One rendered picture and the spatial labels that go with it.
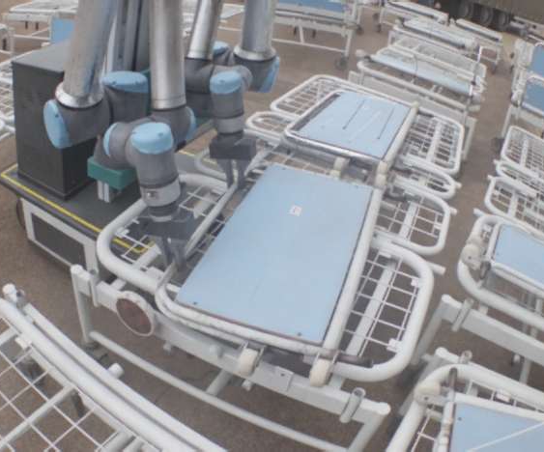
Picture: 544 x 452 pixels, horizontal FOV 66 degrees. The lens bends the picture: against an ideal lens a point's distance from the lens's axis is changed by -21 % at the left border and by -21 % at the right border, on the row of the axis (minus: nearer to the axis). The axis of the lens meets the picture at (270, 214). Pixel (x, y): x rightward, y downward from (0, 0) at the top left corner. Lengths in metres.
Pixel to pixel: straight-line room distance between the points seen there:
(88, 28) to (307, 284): 0.82
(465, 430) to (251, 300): 0.59
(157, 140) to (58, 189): 0.89
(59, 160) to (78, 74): 0.58
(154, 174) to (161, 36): 0.34
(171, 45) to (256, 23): 0.56
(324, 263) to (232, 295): 0.25
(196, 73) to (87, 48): 0.44
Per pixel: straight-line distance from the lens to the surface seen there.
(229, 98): 1.41
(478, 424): 1.07
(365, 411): 1.13
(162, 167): 1.07
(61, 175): 1.83
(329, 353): 1.05
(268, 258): 1.26
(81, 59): 1.27
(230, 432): 1.55
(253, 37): 1.72
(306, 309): 1.13
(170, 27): 1.19
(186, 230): 1.13
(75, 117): 1.35
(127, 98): 1.44
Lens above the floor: 1.34
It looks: 34 degrees down
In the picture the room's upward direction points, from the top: 10 degrees clockwise
